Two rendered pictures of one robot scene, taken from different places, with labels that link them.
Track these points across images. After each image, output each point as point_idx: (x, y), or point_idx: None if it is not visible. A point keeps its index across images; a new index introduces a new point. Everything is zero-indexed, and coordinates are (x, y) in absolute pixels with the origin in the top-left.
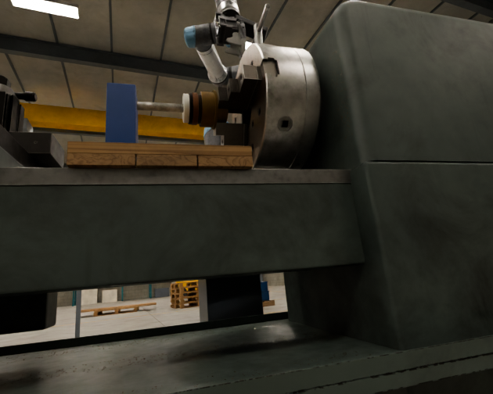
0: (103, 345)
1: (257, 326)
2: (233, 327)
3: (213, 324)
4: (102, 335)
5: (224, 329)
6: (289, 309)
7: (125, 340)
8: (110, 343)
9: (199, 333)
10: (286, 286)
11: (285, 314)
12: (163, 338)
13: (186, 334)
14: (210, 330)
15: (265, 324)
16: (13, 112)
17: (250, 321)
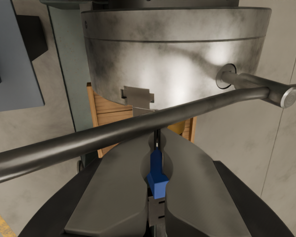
0: (84, 123)
1: (72, 38)
2: (64, 53)
3: (61, 67)
4: (74, 128)
5: (71, 60)
6: (65, 9)
7: (73, 115)
8: (79, 121)
9: (76, 76)
10: (61, 8)
11: (47, 7)
12: (82, 96)
13: (77, 84)
14: (67, 69)
15: (65, 30)
16: (146, 235)
17: (55, 39)
